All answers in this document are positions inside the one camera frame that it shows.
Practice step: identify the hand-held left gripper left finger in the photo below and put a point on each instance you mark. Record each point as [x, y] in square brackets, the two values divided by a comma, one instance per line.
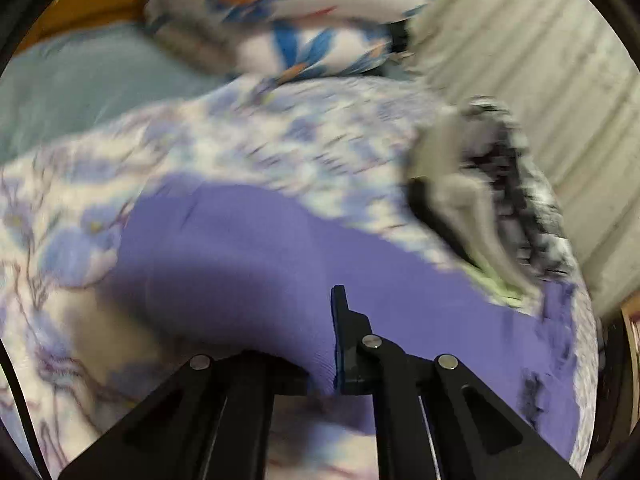
[240, 380]

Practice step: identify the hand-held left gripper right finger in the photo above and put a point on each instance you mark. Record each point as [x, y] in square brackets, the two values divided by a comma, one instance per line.
[345, 345]

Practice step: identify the grey and black patterned garment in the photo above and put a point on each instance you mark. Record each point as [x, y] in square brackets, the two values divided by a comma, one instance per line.
[450, 160]

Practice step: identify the teal pillow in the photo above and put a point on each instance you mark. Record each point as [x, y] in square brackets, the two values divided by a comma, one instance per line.
[75, 85]

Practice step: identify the blue floral bed sheet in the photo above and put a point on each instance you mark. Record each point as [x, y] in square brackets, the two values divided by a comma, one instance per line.
[300, 130]

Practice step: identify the purple sweater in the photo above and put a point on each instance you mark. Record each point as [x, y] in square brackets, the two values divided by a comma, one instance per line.
[240, 260]

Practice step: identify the orange headboard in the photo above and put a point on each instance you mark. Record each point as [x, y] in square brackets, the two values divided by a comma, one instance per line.
[85, 0]

